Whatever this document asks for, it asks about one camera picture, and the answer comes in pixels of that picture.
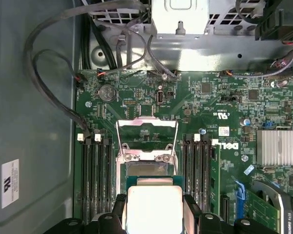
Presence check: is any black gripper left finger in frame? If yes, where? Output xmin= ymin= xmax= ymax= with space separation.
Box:
xmin=42 ymin=194 xmax=127 ymax=234

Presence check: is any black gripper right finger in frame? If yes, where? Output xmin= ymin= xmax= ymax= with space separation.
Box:
xmin=184 ymin=194 xmax=269 ymax=234

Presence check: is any CPU with silver top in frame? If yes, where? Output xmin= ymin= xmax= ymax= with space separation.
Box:
xmin=126 ymin=175 xmax=186 ymax=234

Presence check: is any metal locking lever wire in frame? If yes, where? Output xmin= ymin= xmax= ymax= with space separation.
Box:
xmin=171 ymin=120 xmax=179 ymax=158

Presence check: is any metal socket cover frame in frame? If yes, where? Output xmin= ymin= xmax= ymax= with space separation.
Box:
xmin=115 ymin=117 xmax=179 ymax=158

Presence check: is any black expansion slot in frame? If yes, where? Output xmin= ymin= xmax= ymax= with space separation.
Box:
xmin=221 ymin=195 xmax=230 ymax=225

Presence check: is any blue expansion slot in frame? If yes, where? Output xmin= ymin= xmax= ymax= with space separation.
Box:
xmin=233 ymin=175 xmax=247 ymax=220

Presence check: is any black graphics card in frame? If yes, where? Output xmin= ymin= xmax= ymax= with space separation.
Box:
xmin=246 ymin=179 xmax=293 ymax=234

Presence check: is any white barcode sticker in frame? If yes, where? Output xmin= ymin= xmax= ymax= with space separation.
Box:
xmin=217 ymin=126 xmax=232 ymax=136

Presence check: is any silver chipset heatsink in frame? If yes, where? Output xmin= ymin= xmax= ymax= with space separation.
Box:
xmin=256 ymin=130 xmax=293 ymax=168

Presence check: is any dark grey PC case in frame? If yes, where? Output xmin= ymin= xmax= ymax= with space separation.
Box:
xmin=0 ymin=0 xmax=81 ymax=234

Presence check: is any white printed case label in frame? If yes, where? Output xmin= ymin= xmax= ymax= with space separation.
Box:
xmin=1 ymin=158 xmax=20 ymax=209

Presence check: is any green motherboard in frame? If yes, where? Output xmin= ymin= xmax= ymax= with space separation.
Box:
xmin=74 ymin=69 xmax=293 ymax=234

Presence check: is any silver coin battery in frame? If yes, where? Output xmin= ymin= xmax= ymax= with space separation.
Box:
xmin=97 ymin=84 xmax=118 ymax=103

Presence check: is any internal USB port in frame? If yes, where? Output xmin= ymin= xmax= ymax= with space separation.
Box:
xmin=156 ymin=90 xmax=166 ymax=105

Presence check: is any silver metal drive cage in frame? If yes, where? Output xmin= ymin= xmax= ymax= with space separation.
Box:
xmin=80 ymin=0 xmax=293 ymax=73

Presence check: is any black disk bay block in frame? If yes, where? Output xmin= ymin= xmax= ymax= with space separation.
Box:
xmin=255 ymin=0 xmax=293 ymax=44

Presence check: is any thin grey wire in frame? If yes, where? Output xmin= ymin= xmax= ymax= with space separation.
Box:
xmin=97 ymin=20 xmax=148 ymax=78
xmin=146 ymin=34 xmax=183 ymax=80

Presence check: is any black cable bundle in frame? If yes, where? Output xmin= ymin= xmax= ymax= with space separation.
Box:
xmin=81 ymin=12 xmax=118 ymax=71

